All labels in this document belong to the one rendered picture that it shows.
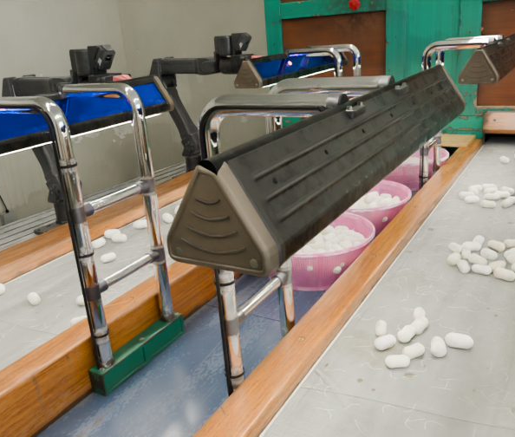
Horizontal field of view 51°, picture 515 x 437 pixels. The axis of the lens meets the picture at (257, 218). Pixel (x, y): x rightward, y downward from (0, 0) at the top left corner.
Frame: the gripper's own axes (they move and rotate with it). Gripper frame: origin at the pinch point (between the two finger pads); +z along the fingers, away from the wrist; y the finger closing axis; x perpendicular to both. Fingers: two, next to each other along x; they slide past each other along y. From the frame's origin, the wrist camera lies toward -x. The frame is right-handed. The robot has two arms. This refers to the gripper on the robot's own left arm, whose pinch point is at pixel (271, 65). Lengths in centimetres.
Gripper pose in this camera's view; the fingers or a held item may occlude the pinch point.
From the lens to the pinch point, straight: 184.1
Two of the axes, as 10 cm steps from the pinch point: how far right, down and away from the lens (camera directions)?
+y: 5.5, -3.1, 7.7
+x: 0.5, 9.4, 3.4
